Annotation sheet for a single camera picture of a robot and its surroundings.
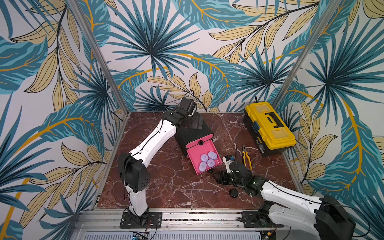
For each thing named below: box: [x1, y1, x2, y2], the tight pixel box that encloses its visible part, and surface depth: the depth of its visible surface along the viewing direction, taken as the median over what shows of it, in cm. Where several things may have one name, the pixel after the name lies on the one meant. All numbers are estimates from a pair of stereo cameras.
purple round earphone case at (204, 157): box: [200, 153, 209, 162], surface depth 90 cm
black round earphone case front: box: [229, 188, 239, 199], surface depth 82 cm
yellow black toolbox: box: [243, 101, 297, 156], surface depth 93 cm
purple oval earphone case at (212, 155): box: [208, 151, 218, 160], surface depth 92 cm
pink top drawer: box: [186, 134, 214, 148], surface depth 86 cm
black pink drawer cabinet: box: [175, 112, 222, 169], surface depth 88 cm
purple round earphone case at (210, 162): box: [207, 159, 215, 168], surface depth 90 cm
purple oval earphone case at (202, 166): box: [199, 161, 207, 172], surface depth 87 cm
